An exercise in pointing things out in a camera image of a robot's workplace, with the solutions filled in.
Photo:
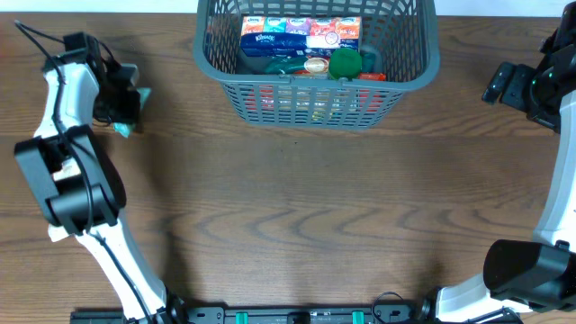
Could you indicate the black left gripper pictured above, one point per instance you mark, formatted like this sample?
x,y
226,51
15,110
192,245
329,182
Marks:
x,y
131,113

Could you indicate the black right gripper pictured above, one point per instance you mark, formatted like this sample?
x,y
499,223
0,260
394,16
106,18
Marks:
x,y
513,85

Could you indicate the teal wet wipes pack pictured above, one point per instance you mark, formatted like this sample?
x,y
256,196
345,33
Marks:
x,y
125,117

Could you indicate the grey plastic basket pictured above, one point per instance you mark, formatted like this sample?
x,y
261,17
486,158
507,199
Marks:
x,y
399,38

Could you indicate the Kleenex tissue multipack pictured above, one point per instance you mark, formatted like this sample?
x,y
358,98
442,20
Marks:
x,y
274,36

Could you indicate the green lid jar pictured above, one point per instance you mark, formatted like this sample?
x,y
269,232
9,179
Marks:
x,y
344,63

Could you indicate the green Nescafe coffee bag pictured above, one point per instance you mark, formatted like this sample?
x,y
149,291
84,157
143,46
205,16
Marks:
x,y
313,98

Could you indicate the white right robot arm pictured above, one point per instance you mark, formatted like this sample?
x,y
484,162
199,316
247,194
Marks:
x,y
537,274

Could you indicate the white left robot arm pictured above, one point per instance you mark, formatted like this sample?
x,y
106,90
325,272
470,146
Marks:
x,y
66,133

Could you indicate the beige paper bag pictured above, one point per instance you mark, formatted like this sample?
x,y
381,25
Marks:
x,y
68,207

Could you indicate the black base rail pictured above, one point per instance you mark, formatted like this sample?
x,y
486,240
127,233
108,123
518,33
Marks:
x,y
384,313

